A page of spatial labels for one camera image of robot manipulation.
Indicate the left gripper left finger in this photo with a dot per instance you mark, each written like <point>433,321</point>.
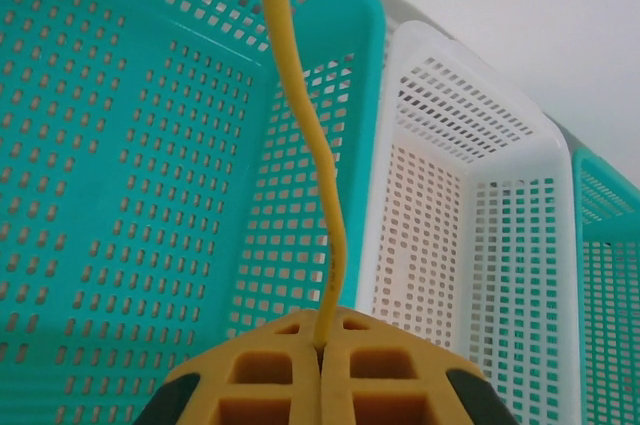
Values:
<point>260,375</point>

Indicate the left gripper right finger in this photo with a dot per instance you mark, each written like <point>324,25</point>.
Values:
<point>390,375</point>

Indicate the white plastic basket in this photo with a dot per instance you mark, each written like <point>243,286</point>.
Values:
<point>500,270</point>

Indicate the teal plastic basket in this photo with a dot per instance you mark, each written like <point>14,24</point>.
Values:
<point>150,170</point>
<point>610,295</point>

